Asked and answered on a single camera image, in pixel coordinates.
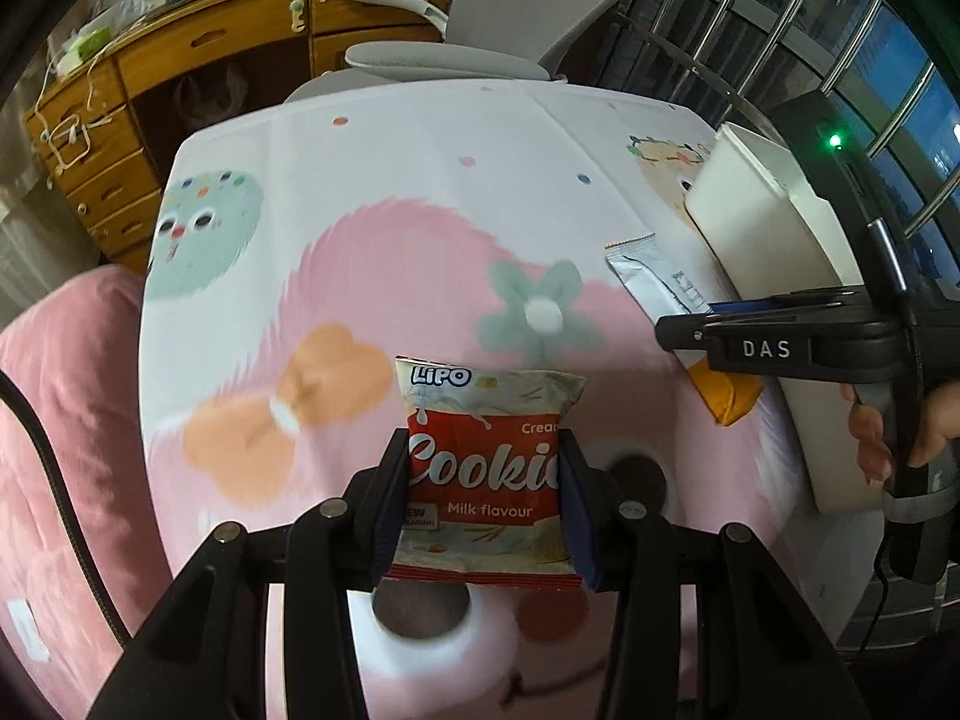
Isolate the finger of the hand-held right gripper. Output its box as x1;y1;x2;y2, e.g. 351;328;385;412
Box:
655;313;722;371
708;290;872;320

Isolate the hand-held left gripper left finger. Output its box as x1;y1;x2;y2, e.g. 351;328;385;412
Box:
97;427;410;720

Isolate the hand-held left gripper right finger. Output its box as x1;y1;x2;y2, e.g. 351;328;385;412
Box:
558;427;863;720

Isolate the blue silver snack packet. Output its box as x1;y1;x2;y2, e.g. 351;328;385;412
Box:
604;232;733;320

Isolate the orange snack packet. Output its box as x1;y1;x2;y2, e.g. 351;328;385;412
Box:
688;356;765;429

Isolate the white plastic bin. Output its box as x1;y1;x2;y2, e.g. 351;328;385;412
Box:
684;122;895;518

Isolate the red white cookie packet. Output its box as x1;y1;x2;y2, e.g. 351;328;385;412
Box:
382;355;588;593

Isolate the person's right hand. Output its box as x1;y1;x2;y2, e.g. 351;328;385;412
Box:
838;382;960;488

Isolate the pink printed tablecloth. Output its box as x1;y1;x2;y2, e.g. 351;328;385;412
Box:
139;79;901;720

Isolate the metal window railing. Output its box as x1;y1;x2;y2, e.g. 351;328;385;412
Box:
600;0;960;241

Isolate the pink blanket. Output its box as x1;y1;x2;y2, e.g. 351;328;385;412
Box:
0;262;192;720

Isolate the grey office chair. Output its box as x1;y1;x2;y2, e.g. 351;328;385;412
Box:
283;0;680;104

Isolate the wooden desk with drawers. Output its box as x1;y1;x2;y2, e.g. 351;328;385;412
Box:
22;0;460;280

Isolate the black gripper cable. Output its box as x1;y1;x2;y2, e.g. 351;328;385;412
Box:
855;555;902;655

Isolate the white cord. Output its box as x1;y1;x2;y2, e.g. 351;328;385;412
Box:
39;52;115;175

